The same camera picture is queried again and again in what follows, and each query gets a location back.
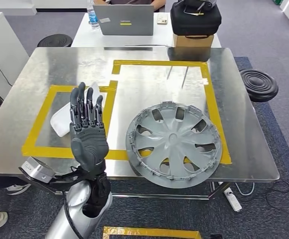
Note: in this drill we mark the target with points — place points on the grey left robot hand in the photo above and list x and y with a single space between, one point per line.
89 142

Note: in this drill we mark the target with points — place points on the white plastic car part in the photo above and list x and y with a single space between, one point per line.
60 122

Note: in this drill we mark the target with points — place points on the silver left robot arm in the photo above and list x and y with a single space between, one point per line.
77 204

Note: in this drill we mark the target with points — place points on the steel workbench table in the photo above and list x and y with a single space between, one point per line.
234 132

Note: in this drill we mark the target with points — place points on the white desk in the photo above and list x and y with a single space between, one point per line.
85 38

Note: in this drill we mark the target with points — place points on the grey plastic hubcap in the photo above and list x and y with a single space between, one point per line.
172 138

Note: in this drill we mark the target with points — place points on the black round stool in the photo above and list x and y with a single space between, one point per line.
259 84
54 41

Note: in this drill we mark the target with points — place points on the yellow floor tape rectangle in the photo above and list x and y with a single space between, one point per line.
147 232

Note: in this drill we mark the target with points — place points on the clear water bottle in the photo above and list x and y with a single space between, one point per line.
93 18

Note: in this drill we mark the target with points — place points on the grey laptop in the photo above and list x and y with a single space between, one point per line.
124 16

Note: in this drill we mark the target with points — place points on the white cabinet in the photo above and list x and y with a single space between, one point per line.
7 49

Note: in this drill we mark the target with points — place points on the white phone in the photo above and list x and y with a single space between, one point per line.
162 18

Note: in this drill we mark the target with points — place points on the brown cardboard box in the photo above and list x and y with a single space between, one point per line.
191 41

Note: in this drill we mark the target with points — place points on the white long bench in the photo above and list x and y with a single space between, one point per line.
10 8

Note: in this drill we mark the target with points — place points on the black carrying bag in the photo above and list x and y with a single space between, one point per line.
194 24

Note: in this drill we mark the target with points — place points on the white power strip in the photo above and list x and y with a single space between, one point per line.
233 199

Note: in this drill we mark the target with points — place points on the green plastic crate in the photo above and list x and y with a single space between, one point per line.
278 2

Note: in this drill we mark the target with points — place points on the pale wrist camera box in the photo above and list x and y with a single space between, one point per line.
39 170

